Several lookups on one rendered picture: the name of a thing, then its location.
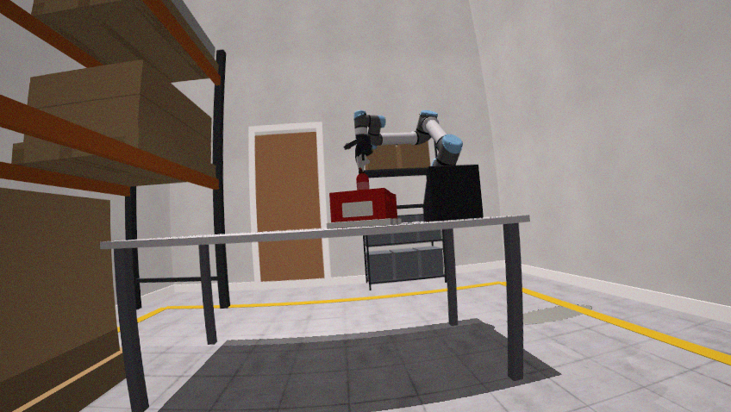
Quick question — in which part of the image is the red crate with dividers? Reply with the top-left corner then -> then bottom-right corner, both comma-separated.
329,188 -> 392,222
390,194 -> 397,219

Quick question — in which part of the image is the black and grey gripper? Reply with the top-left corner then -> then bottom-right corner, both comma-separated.
355,134 -> 372,171

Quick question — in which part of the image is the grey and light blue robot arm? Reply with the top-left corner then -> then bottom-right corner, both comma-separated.
354,110 -> 463,166

